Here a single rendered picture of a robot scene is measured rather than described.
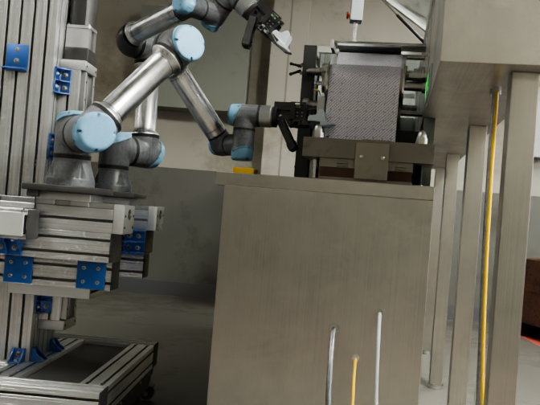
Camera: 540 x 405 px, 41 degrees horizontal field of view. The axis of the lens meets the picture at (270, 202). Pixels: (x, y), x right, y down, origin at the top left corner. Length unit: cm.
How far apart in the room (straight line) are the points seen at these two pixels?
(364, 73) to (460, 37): 88
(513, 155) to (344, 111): 90
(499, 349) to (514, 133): 48
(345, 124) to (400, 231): 47
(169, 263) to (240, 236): 415
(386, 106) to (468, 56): 86
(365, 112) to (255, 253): 62
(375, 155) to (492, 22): 71
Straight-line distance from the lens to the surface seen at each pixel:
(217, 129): 254
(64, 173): 230
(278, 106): 247
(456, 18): 165
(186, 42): 233
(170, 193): 633
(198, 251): 630
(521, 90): 170
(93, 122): 218
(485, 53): 164
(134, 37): 282
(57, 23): 259
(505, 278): 168
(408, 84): 251
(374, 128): 244
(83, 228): 228
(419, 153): 224
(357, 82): 247
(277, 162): 599
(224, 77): 609
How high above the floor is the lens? 79
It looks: 1 degrees up
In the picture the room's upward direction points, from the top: 5 degrees clockwise
